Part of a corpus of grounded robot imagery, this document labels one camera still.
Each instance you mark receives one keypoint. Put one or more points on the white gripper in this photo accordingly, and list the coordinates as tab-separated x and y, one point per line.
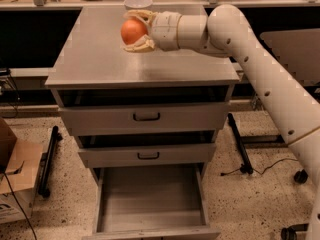
165	31

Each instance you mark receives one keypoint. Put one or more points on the orange fruit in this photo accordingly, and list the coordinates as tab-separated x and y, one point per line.
132	30

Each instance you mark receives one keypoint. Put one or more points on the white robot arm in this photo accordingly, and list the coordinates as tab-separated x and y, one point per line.
227	32

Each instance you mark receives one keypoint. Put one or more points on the grey drawer cabinet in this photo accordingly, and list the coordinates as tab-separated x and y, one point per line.
94	71

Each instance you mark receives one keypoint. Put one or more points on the grey top drawer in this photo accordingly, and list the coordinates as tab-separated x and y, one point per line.
138	119

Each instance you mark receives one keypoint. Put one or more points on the grey drawer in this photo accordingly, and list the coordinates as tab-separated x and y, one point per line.
138	119
163	202
147	155

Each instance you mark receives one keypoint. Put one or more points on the grey middle drawer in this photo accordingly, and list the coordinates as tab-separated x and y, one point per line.
147	155

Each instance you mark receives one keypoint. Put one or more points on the grey bottom drawer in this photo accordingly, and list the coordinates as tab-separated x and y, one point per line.
163	202

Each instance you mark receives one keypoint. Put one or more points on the white ceramic bowl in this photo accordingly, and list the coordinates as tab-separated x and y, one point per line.
138	4

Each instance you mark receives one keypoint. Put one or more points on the dark chair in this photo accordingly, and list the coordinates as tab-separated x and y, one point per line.
300	54

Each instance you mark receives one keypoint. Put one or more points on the black left floor bar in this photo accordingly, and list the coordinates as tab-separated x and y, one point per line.
46	160

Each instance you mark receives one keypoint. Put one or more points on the black floor bar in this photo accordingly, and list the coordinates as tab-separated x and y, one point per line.
46	160
246	167

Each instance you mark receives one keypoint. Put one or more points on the black right floor bar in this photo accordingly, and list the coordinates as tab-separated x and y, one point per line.
246	167

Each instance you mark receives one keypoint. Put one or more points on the cardboard box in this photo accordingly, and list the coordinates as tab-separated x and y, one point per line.
20	159

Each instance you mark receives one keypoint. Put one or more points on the black chair caster leg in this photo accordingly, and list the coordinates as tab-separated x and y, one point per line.
300	177

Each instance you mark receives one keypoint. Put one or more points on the black lower caster leg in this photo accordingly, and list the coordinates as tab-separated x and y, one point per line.
290	233

